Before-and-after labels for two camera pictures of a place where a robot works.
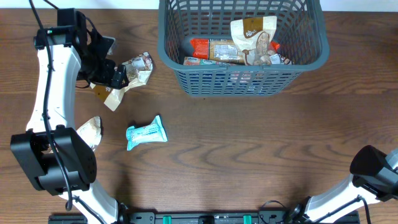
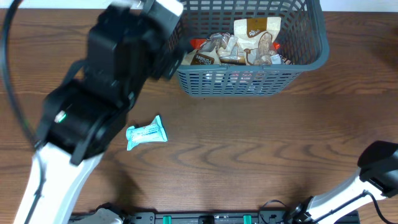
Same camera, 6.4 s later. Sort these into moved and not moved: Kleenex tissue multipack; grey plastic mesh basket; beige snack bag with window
Moved: beige snack bag with window; Kleenex tissue multipack
Not moved: grey plastic mesh basket
